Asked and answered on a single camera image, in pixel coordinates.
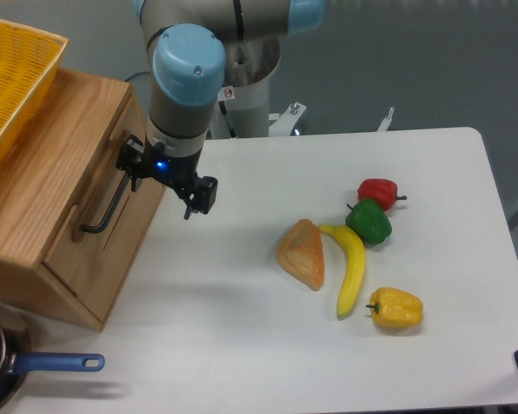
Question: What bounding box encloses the wooden top drawer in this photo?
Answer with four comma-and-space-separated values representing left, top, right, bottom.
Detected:
44, 97, 165, 308

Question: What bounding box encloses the blue handled frying pan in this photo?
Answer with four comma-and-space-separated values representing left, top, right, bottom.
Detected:
0, 305, 105, 409

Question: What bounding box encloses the green bell pepper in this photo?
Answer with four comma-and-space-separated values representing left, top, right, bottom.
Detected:
345, 198, 393, 245

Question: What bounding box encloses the yellow plastic basket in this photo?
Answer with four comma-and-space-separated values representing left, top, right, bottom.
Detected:
0, 19, 69, 164

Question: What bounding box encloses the yellow bell pepper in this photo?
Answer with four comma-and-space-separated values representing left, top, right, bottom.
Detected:
366, 286, 424, 329

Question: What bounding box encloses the orange bread slice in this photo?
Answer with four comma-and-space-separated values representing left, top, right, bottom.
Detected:
275, 218, 325, 292

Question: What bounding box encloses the red bell pepper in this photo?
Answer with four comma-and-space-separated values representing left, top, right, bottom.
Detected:
357, 178, 407, 211

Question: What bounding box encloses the wooden drawer cabinet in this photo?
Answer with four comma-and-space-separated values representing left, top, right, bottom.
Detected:
0, 69, 164, 330

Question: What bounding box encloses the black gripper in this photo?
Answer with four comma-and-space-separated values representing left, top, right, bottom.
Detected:
116, 135, 218, 220

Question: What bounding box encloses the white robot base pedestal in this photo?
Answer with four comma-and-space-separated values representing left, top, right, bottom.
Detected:
209, 37, 281, 140

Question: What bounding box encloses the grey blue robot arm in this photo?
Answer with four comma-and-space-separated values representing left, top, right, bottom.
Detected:
117, 1, 325, 216

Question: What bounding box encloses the white table frame bracket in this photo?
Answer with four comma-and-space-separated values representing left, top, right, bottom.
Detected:
268, 102, 307, 137

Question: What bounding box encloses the yellow banana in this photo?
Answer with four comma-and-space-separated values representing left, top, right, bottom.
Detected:
319, 223, 366, 319

